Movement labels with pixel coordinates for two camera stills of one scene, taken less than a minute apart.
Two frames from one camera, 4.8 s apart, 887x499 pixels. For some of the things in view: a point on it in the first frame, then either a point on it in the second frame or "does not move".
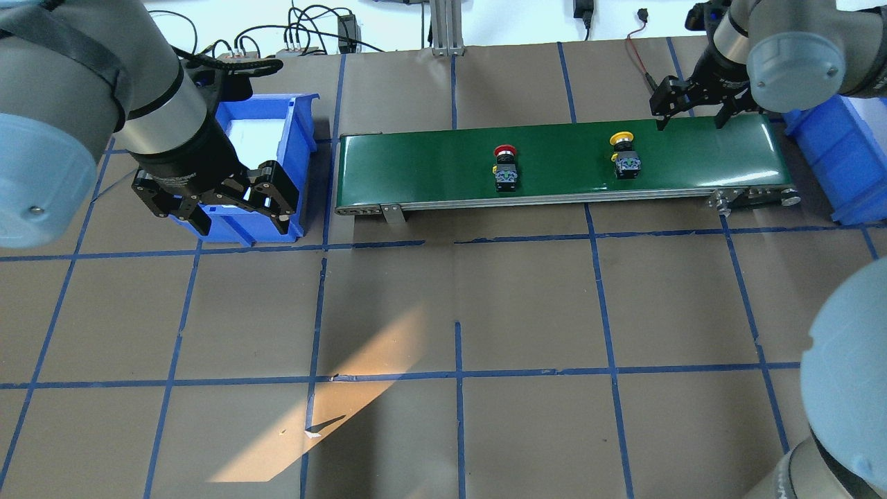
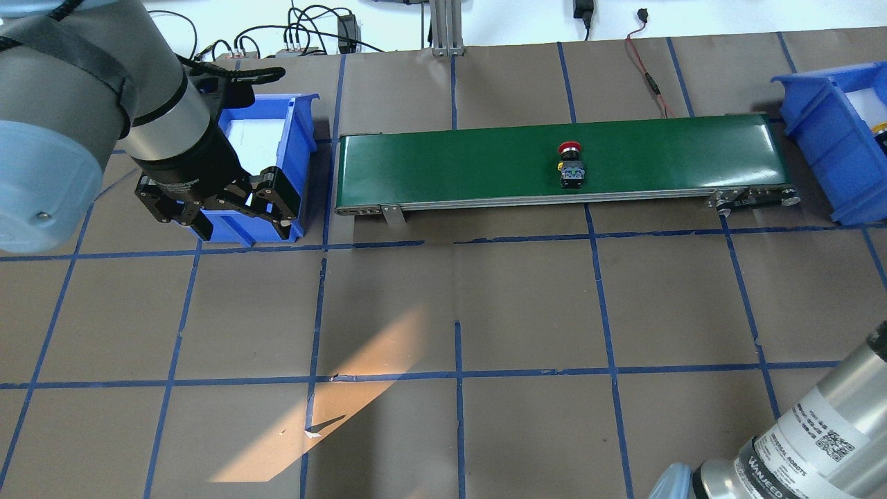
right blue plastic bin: x=848 y=163 does not move
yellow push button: x=627 y=162 to x=880 y=132
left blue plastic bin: x=231 y=224 does not move
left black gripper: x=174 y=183 does not move
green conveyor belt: x=692 y=163 does not move
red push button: x=505 y=169 to x=571 y=168
